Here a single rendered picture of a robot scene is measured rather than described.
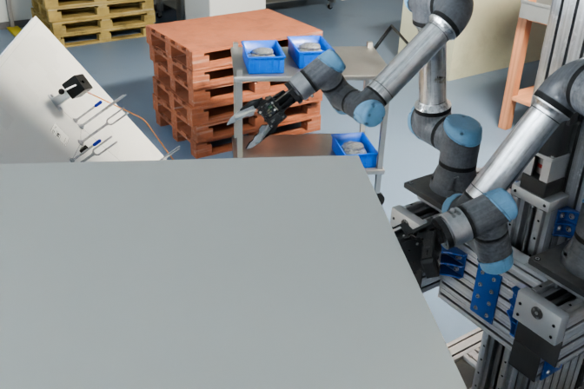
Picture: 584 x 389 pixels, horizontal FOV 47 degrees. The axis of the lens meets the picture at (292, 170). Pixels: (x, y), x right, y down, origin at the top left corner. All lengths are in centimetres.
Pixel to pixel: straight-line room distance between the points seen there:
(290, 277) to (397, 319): 9
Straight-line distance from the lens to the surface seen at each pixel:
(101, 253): 60
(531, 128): 157
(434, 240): 138
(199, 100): 473
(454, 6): 191
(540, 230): 209
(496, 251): 150
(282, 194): 67
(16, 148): 145
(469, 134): 206
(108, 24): 767
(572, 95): 152
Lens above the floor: 218
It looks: 27 degrees down
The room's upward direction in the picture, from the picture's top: 2 degrees clockwise
